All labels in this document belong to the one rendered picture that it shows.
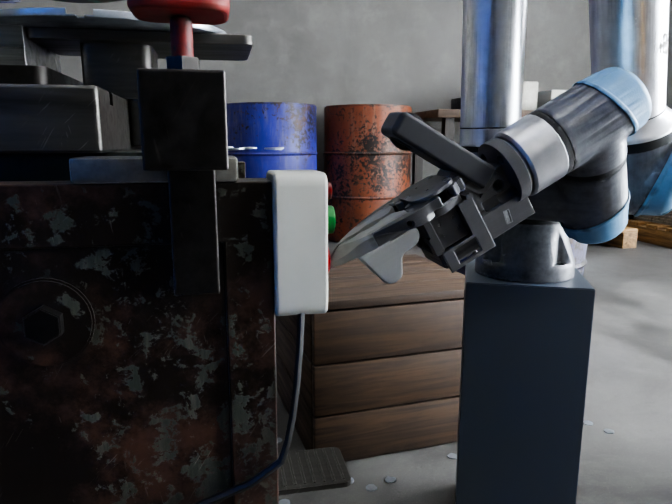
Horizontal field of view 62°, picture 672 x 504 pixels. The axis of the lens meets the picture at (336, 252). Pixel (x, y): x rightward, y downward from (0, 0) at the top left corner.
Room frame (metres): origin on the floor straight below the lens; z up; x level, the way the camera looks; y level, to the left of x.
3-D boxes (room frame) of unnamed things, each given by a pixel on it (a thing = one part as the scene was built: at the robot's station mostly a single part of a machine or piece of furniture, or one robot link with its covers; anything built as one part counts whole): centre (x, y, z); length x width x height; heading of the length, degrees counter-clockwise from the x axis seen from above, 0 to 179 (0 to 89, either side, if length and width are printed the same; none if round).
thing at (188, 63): (0.45, 0.12, 0.62); 0.10 x 0.06 x 0.20; 12
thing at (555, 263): (0.88, -0.30, 0.50); 0.15 x 0.15 x 0.10
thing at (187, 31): (0.44, 0.11, 0.72); 0.07 x 0.06 x 0.08; 102
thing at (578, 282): (0.88, -0.30, 0.23); 0.18 x 0.18 x 0.45; 77
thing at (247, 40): (0.75, 0.24, 0.72); 0.25 x 0.14 x 0.14; 102
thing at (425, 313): (1.29, -0.09, 0.18); 0.40 x 0.38 x 0.35; 108
